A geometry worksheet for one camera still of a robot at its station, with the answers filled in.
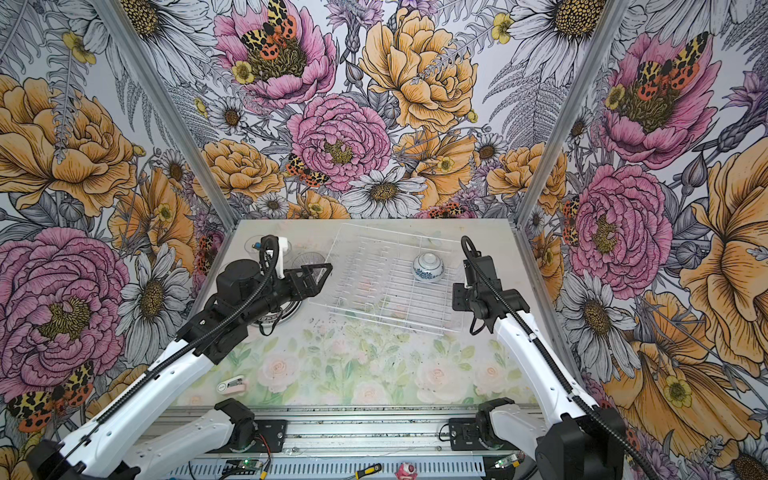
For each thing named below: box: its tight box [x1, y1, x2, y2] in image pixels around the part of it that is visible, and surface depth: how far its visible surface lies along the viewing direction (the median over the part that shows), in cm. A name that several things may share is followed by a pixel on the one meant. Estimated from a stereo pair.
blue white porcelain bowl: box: [413, 252, 445, 282], surface depth 103 cm
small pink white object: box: [216, 376, 246, 393], surface depth 83 cm
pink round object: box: [394, 462, 419, 480], surface depth 67 cm
